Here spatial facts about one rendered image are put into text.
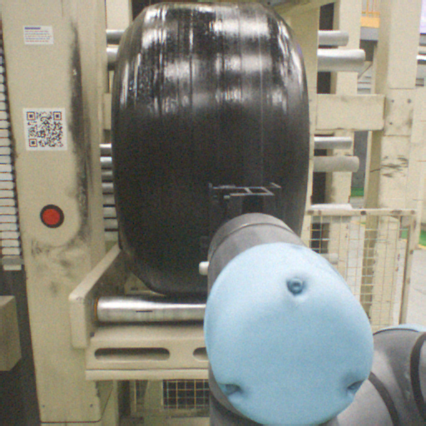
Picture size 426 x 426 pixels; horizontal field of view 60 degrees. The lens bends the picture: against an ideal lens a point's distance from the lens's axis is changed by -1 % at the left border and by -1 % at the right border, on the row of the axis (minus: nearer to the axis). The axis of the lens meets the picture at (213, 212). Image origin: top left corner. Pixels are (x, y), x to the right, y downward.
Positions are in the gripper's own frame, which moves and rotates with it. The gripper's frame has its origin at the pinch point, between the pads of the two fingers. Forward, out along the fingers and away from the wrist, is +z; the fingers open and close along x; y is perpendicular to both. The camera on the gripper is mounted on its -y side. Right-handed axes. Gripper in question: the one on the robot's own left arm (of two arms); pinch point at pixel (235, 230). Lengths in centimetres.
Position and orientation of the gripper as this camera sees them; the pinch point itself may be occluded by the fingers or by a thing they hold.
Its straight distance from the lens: 50.9
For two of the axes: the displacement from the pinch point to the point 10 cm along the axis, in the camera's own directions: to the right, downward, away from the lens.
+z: -0.2, -1.7, 9.9
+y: -0.1, -9.9, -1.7
